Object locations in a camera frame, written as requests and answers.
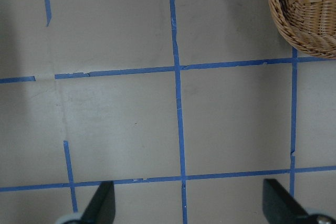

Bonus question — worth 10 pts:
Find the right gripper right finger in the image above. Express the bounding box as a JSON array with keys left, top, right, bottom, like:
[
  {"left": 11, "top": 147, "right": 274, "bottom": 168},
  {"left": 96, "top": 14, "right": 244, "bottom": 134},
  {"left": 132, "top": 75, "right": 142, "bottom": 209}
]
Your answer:
[{"left": 262, "top": 179, "right": 335, "bottom": 224}]

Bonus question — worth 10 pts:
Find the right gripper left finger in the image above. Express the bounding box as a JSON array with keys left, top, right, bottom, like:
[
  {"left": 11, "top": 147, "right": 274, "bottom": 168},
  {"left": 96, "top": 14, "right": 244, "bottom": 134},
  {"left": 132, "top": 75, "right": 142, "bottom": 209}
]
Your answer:
[{"left": 56, "top": 180, "right": 117, "bottom": 224}]

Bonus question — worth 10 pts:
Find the wicker basket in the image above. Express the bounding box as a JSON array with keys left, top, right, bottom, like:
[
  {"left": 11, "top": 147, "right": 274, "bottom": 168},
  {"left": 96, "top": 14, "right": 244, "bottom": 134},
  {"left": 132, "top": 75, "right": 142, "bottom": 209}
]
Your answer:
[{"left": 268, "top": 0, "right": 335, "bottom": 59}]

